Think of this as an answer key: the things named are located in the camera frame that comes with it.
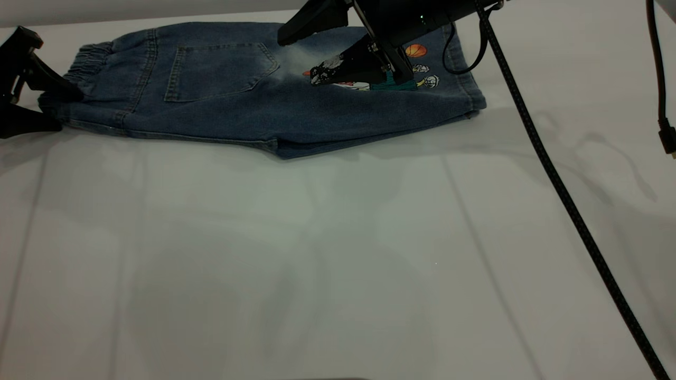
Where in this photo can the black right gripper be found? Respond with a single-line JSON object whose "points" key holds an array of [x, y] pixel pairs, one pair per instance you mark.
{"points": [[417, 18]]}

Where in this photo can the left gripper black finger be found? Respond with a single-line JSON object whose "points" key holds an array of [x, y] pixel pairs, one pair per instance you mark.
{"points": [[50, 82], [26, 122]]}

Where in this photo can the blue denim pants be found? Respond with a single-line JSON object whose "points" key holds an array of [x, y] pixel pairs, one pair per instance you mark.
{"points": [[222, 95]]}

